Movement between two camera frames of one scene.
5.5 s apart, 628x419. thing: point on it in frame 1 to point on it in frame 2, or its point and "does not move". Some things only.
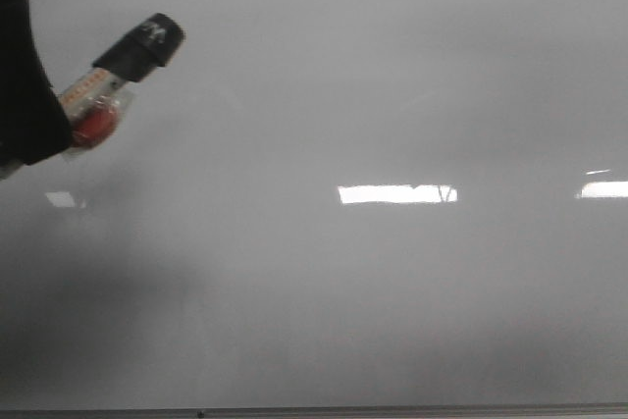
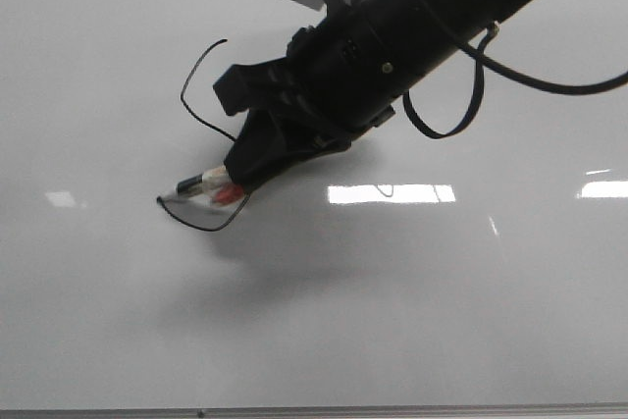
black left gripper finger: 34,125 to 341,72
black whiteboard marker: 97,101 to 215,185
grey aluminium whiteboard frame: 525,410 does not move
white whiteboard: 367,177 does not move
